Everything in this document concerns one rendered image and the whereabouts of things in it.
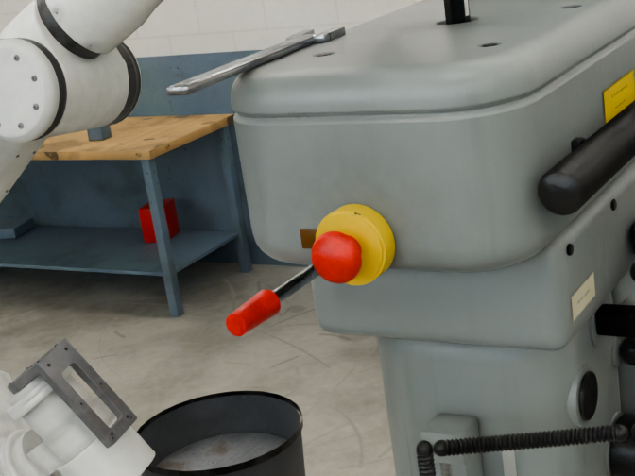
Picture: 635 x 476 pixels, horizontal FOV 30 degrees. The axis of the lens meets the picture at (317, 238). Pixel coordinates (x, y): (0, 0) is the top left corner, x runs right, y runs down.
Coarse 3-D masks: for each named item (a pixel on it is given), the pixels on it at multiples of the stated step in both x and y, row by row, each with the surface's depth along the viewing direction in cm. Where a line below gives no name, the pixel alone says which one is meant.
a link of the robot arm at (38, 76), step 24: (0, 48) 88; (24, 48) 87; (0, 72) 88; (24, 72) 87; (48, 72) 87; (0, 96) 89; (24, 96) 88; (48, 96) 87; (0, 120) 89; (24, 120) 88; (48, 120) 88; (120, 120) 99; (0, 144) 94; (24, 144) 95; (0, 168) 95; (24, 168) 99; (0, 192) 99
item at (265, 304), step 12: (300, 276) 102; (312, 276) 103; (276, 288) 99; (288, 288) 100; (252, 300) 96; (264, 300) 96; (276, 300) 97; (240, 312) 94; (252, 312) 95; (264, 312) 96; (276, 312) 97; (228, 324) 94; (240, 324) 93; (252, 324) 94
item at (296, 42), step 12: (300, 36) 104; (312, 36) 103; (324, 36) 103; (336, 36) 105; (276, 48) 98; (288, 48) 99; (300, 48) 101; (240, 60) 95; (252, 60) 94; (264, 60) 96; (216, 72) 91; (228, 72) 91; (240, 72) 93; (180, 84) 87; (192, 84) 87; (204, 84) 88
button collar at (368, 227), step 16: (352, 208) 88; (368, 208) 89; (320, 224) 90; (336, 224) 89; (352, 224) 88; (368, 224) 87; (384, 224) 88; (368, 240) 88; (384, 240) 88; (368, 256) 88; (384, 256) 88; (368, 272) 89
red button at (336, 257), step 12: (324, 240) 87; (336, 240) 86; (348, 240) 86; (312, 252) 88; (324, 252) 86; (336, 252) 86; (348, 252) 86; (360, 252) 88; (324, 264) 87; (336, 264) 86; (348, 264) 86; (360, 264) 87; (324, 276) 87; (336, 276) 87; (348, 276) 87
